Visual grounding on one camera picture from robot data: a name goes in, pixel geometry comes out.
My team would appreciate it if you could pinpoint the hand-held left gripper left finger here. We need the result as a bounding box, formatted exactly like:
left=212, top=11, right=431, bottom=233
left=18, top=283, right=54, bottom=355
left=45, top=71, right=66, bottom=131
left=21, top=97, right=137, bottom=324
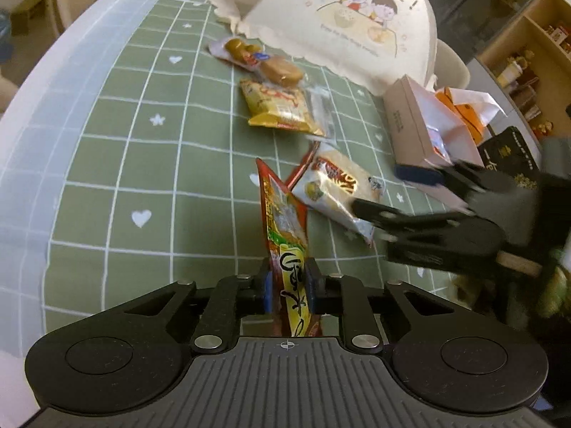
left=122, top=271, right=274, bottom=354

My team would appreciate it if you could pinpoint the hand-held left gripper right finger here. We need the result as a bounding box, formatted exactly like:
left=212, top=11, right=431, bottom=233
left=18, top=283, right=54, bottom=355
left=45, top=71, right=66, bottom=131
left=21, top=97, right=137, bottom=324
left=307, top=258, right=453, bottom=354

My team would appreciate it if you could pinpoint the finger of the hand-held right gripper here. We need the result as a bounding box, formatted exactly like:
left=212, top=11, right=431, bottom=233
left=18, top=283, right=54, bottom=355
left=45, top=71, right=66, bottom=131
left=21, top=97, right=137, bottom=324
left=394, top=160, right=482, bottom=206
left=354, top=200, right=474, bottom=233

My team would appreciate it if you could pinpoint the pink cardboard box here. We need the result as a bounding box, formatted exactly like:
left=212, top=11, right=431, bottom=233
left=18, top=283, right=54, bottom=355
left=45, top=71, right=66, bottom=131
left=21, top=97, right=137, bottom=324
left=384, top=76, right=487, bottom=208

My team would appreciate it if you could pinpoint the red snack packet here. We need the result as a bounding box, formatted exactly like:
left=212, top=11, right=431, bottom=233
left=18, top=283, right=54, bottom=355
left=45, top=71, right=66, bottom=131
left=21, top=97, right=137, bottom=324
left=255, top=158, right=323, bottom=338

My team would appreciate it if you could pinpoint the rice cracker packet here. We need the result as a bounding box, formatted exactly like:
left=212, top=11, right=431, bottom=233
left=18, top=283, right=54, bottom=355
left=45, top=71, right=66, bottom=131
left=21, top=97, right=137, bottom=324
left=285, top=143, right=386, bottom=247

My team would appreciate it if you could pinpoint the yellow snack packet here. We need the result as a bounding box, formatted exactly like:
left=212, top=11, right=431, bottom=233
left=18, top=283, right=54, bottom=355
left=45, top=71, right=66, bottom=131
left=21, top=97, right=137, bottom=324
left=240, top=78, right=325, bottom=137

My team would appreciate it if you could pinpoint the orange basketball tissue box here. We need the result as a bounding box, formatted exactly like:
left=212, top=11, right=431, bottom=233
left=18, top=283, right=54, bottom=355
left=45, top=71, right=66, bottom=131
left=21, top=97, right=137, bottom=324
left=435, top=89, right=489, bottom=143

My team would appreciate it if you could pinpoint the black snack bag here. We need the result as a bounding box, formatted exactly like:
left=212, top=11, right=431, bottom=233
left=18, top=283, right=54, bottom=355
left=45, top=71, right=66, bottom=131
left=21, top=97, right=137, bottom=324
left=477, top=127, right=541, bottom=192

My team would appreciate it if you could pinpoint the white tissue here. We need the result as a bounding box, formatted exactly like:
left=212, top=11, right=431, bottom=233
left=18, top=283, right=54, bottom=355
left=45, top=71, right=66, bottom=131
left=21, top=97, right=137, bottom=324
left=439, top=89, right=506, bottom=126

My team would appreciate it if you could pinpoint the small clear packet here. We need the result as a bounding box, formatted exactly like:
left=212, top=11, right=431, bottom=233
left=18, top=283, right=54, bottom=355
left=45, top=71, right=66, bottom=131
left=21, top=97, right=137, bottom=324
left=305, top=85, right=340, bottom=144

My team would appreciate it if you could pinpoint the beige chair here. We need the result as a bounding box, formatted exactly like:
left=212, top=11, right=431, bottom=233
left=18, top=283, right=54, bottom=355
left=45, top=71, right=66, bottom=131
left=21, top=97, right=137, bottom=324
left=435, top=38, right=472, bottom=95

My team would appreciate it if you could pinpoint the yellow figurine bottle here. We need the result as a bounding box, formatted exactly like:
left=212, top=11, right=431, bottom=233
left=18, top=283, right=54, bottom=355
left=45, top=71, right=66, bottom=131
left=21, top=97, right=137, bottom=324
left=497, top=53, right=529, bottom=89

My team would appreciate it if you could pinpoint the brown cake packet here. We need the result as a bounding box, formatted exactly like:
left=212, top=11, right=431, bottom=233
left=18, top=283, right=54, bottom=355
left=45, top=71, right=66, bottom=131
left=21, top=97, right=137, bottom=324
left=209, top=36, right=309, bottom=88

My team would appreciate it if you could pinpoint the wooden shelf unit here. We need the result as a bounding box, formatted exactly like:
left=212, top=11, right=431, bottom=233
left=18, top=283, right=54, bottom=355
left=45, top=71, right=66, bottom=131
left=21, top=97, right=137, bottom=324
left=477, top=0, right=571, bottom=143

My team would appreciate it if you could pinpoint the cartoon printed food cover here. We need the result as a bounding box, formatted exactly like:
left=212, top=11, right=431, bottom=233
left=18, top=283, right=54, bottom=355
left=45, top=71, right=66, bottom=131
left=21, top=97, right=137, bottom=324
left=192, top=0, right=440, bottom=96

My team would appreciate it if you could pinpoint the green checked tablecloth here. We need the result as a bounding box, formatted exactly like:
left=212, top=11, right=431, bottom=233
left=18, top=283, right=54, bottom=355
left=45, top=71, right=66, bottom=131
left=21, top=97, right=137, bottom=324
left=45, top=0, right=469, bottom=335

